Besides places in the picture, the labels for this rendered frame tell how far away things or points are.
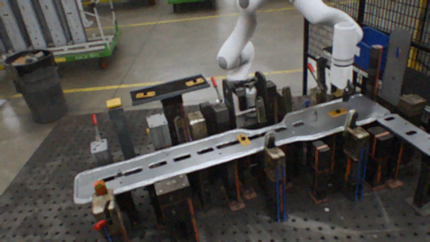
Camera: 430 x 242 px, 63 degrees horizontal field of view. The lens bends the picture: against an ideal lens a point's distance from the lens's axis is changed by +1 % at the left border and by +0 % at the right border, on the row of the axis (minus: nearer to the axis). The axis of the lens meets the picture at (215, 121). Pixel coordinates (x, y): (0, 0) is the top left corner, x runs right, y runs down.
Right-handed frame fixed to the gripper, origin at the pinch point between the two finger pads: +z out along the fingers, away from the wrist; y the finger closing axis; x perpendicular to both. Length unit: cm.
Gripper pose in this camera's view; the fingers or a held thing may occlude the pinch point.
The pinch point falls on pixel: (339, 95)
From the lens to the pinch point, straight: 166.1
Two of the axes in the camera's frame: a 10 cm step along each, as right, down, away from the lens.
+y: 3.1, 4.8, -8.2
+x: 9.4, -2.6, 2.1
